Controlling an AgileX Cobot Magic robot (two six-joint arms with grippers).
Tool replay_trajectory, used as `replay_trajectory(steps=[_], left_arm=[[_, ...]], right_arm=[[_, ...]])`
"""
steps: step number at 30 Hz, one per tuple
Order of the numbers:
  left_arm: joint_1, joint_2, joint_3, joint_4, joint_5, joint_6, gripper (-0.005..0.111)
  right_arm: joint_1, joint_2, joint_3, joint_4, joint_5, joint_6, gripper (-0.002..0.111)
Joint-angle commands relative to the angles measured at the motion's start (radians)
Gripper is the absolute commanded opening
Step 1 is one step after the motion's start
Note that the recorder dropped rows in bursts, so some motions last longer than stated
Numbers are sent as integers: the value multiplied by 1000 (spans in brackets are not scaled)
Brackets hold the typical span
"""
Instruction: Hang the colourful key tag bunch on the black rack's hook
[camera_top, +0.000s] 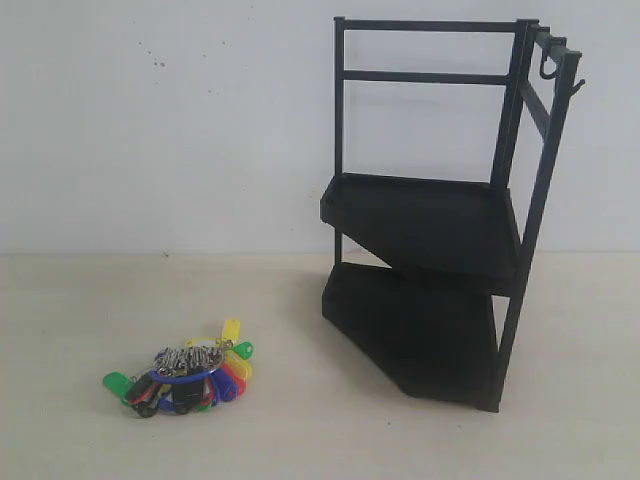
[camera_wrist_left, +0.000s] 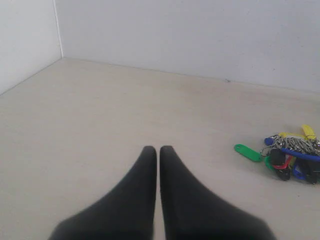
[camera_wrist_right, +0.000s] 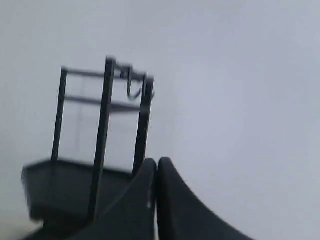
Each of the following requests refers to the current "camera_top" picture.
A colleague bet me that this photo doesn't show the bunch of colourful key tags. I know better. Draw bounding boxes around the bunch of colourful key tags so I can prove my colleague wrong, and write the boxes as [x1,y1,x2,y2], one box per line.
[102,318,254,418]

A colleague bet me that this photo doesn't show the black two-tier metal rack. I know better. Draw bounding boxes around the black two-tier metal rack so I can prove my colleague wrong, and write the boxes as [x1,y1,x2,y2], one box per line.
[320,17,582,412]

